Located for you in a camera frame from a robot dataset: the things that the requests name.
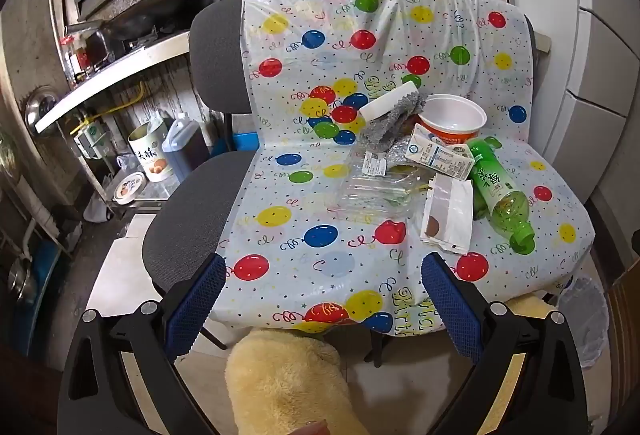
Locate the person's yellow fleece clothing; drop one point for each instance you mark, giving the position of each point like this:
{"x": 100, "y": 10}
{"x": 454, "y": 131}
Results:
{"x": 285, "y": 380}

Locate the trash bin with plastic bag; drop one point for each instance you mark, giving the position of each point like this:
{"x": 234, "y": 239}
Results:
{"x": 582, "y": 315}

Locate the yellow gas pipe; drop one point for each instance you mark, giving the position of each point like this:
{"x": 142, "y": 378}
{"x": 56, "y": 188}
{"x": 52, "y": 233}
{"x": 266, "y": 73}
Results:
{"x": 125, "y": 102}

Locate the white kitchen countertop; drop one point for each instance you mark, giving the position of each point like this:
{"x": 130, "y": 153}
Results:
{"x": 115, "y": 77}

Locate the dark office chair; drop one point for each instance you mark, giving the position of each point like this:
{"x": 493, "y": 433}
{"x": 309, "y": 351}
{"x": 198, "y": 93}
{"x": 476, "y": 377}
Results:
{"x": 377, "y": 347}

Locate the gas meter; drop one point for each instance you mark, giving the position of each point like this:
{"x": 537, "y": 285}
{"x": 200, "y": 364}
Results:
{"x": 92, "y": 137}

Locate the white refrigerator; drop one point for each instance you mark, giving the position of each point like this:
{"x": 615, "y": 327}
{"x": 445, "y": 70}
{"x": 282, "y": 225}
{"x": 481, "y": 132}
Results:
{"x": 595, "y": 65}

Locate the gas stove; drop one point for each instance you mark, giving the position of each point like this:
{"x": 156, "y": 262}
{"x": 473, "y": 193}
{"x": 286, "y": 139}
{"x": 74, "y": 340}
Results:
{"x": 125, "y": 44}

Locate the grey silver knitted dishcloth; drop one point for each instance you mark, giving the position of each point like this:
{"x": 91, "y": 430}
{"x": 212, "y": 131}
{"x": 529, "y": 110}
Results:
{"x": 390, "y": 127}

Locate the green plastic bottle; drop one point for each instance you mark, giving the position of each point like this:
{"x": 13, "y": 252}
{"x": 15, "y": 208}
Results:
{"x": 505, "y": 200}

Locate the printed tin can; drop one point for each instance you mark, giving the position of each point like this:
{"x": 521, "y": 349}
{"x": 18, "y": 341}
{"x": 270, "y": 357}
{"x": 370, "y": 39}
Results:
{"x": 150, "y": 155}

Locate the white sponge block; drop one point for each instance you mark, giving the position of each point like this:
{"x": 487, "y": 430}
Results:
{"x": 387, "y": 102}

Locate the brown oil jug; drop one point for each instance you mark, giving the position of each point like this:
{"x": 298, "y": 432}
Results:
{"x": 185, "y": 147}

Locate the blue basin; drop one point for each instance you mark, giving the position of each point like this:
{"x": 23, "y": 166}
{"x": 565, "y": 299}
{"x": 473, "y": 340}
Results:
{"x": 40, "y": 290}

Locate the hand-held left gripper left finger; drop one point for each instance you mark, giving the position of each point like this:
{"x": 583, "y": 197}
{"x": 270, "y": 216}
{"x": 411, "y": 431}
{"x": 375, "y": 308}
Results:
{"x": 197, "y": 300}

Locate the white paper wrapper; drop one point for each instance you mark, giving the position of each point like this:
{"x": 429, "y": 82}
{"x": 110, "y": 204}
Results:
{"x": 452, "y": 215}

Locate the balloon print plastic tablecloth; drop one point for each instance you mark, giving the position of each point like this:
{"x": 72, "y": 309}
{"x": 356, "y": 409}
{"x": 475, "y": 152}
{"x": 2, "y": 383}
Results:
{"x": 310, "y": 195}

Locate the white orange noodle bowl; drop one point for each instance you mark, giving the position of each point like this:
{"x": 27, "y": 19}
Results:
{"x": 452, "y": 115}

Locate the stainless steel lid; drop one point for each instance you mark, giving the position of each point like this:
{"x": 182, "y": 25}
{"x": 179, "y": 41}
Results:
{"x": 41, "y": 107}

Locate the clear plastic packaging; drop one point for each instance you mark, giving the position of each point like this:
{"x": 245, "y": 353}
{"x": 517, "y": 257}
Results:
{"x": 370, "y": 195}

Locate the white milk carton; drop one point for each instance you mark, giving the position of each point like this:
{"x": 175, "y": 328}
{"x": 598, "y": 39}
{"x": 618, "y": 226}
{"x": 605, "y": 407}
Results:
{"x": 440, "y": 155}

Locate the blue box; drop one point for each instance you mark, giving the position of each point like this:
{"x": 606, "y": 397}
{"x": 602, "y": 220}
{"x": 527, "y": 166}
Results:
{"x": 246, "y": 142}

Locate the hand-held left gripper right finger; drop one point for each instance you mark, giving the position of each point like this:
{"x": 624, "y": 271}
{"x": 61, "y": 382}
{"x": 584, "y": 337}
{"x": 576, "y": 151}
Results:
{"x": 450, "y": 300}

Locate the black wok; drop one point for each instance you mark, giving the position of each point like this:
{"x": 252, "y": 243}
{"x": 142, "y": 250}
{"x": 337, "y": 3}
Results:
{"x": 145, "y": 15}

